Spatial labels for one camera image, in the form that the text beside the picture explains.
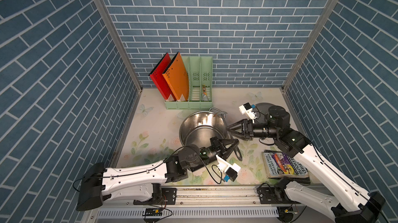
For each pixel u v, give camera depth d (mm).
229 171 486
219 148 557
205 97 1139
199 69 1111
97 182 453
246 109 618
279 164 804
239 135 551
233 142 571
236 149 555
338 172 431
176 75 951
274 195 674
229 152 552
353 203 386
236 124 579
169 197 735
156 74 889
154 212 710
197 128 961
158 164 495
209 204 732
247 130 543
